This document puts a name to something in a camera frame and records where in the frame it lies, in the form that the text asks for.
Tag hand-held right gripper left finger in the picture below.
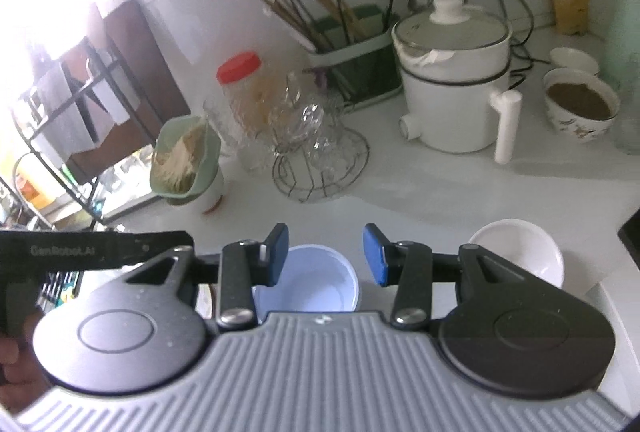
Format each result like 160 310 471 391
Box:
125 222 291 331

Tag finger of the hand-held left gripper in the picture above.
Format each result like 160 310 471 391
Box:
126 230 196 268

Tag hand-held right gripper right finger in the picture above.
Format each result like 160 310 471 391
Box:
363 222 506 331

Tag translucent plastic bowl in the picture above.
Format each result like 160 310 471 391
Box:
251 243 362 314

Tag person's left hand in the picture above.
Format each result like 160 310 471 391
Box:
0 337 51 414

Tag white ceramic cup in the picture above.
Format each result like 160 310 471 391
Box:
187 162 227 215

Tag green plastic holder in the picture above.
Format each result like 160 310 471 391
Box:
149 114 222 206

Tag yellow container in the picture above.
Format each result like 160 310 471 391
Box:
12 152 57 209

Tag clear glass pitcher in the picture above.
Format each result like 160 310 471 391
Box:
97 143 162 219

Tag bundle of pale sticks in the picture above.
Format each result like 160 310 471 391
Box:
152 125 207 193

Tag clear drinking glass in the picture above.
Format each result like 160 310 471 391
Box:
272 71 327 149
304 105 352 174

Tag ribbed clear glass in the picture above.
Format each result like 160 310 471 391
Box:
202 99 242 159

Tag grey hanging cloth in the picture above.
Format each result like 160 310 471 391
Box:
34 60 99 164

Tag white ceramic bowl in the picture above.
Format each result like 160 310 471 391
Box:
467 219 566 290

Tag black metal rack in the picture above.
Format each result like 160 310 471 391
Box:
0 37 157 234

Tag white hanging cloth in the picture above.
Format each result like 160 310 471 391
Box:
86 46 134 126

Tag white electric cooking pot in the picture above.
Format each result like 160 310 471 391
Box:
391 0 524 164

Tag dark wooden cutting board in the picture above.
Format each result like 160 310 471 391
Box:
62 0 194 181

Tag clear jar with red lid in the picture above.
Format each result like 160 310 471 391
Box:
216 51 284 173

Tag white and green chopstick holder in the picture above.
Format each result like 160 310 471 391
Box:
306 4 404 114

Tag bundle of chopsticks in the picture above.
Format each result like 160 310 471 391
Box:
259 0 402 54

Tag patterned bowl with brown contents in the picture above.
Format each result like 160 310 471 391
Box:
543 67 621 142

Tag black flat appliance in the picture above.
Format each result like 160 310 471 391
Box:
617 207 640 266

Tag small white bowl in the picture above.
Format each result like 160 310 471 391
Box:
549 46 600 78

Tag pale green pitcher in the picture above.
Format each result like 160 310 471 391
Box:
599 0 640 99

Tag metal wire glass rack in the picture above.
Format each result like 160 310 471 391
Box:
272 125 371 204

